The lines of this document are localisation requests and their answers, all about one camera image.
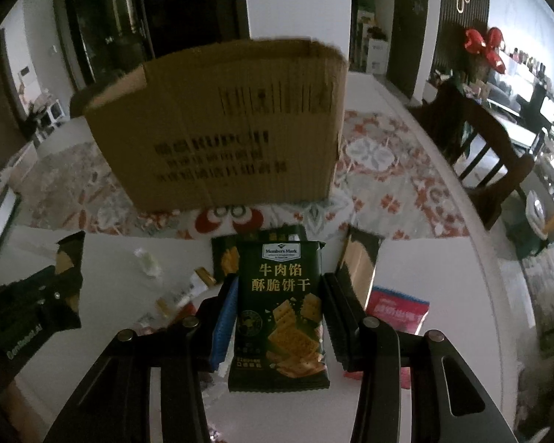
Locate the red snack packet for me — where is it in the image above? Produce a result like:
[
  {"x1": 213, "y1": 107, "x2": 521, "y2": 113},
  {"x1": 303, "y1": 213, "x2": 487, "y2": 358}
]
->
[{"x1": 366, "y1": 286, "x2": 431, "y2": 337}]

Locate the dark wooden door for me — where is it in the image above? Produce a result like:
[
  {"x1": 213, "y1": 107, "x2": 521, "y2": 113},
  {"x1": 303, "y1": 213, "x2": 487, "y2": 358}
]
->
[{"x1": 388, "y1": 0, "x2": 430, "y2": 97}]

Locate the red bow decoration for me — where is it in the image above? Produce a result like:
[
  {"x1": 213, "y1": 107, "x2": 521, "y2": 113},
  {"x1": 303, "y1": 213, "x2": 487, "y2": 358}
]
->
[{"x1": 464, "y1": 28, "x2": 506, "y2": 75}]

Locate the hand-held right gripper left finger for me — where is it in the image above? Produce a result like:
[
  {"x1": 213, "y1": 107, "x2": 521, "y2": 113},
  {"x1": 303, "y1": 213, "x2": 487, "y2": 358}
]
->
[{"x1": 44, "y1": 273, "x2": 241, "y2": 443}]

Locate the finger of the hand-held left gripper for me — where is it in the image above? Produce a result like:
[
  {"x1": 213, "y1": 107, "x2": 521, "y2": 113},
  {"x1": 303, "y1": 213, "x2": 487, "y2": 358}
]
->
[{"x1": 0, "y1": 265, "x2": 81, "y2": 315}]

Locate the white kitchen appliance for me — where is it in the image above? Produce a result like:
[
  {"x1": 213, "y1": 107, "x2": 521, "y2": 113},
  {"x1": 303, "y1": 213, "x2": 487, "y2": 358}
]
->
[{"x1": 0, "y1": 189, "x2": 23, "y2": 264}]

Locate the brown cardboard box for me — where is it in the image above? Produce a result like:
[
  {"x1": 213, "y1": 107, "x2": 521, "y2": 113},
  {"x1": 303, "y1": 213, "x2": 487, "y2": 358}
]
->
[{"x1": 70, "y1": 37, "x2": 350, "y2": 215}]

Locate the brown wooden chair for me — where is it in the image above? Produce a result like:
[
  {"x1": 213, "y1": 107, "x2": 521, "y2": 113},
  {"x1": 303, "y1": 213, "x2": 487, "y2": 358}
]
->
[{"x1": 408, "y1": 85, "x2": 536, "y2": 231}]

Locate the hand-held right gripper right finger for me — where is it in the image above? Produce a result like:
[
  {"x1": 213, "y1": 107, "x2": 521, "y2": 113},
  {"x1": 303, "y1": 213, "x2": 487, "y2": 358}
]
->
[{"x1": 321, "y1": 272, "x2": 520, "y2": 443}]

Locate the dark glass door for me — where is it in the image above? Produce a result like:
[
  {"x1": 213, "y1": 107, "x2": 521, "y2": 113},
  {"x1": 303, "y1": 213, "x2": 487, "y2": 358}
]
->
[{"x1": 65, "y1": 0, "x2": 241, "y2": 88}]

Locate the white candy wrapper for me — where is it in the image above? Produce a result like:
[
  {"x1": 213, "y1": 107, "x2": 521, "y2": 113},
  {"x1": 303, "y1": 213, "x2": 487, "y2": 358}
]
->
[{"x1": 134, "y1": 248, "x2": 162, "y2": 278}]

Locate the small gold snack bar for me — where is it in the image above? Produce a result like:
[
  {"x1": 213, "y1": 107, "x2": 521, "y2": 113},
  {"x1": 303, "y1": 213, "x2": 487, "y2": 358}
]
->
[{"x1": 191, "y1": 267, "x2": 218, "y2": 293}]

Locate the white storage box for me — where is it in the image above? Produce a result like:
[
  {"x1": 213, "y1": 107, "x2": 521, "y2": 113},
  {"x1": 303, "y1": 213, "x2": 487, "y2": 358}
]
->
[{"x1": 367, "y1": 39, "x2": 391, "y2": 75}]

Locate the floral patterned tablecloth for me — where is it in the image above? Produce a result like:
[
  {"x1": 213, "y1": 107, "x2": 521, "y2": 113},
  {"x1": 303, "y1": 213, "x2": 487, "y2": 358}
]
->
[{"x1": 0, "y1": 111, "x2": 478, "y2": 241}]

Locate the dark gold snack packet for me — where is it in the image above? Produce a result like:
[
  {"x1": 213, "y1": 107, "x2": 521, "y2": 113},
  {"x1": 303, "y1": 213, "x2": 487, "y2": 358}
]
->
[{"x1": 335, "y1": 227, "x2": 384, "y2": 312}]

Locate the dark green cracker packet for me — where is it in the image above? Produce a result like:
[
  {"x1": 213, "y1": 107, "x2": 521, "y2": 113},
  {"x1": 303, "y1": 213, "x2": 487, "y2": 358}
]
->
[
  {"x1": 226, "y1": 240, "x2": 331, "y2": 393},
  {"x1": 211, "y1": 225, "x2": 308, "y2": 284},
  {"x1": 55, "y1": 231, "x2": 86, "y2": 328}
]

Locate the white shelf unit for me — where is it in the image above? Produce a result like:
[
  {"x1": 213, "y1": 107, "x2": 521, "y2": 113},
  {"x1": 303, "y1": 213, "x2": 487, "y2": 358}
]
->
[{"x1": 32, "y1": 99, "x2": 63, "y2": 134}]

